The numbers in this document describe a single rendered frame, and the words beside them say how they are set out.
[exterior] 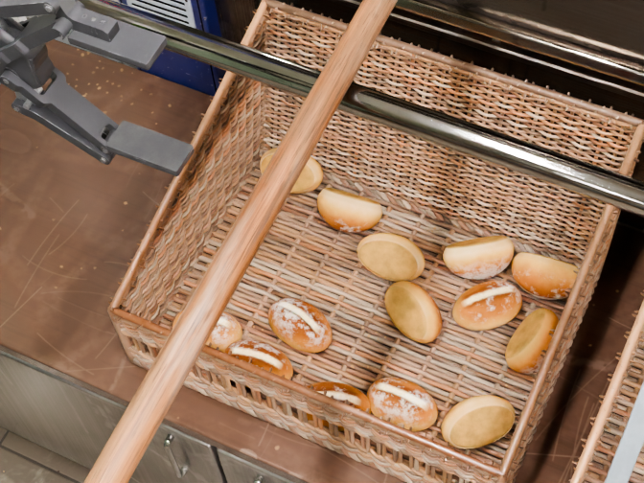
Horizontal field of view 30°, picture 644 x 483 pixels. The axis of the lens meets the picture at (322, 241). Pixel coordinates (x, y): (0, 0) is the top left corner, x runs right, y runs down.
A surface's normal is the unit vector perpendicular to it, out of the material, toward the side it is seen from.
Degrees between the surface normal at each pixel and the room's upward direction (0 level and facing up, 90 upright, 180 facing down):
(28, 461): 0
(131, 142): 0
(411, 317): 51
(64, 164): 0
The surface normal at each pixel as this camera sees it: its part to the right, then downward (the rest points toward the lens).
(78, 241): -0.06, -0.53
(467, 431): 0.19, 0.27
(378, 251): -0.31, 0.27
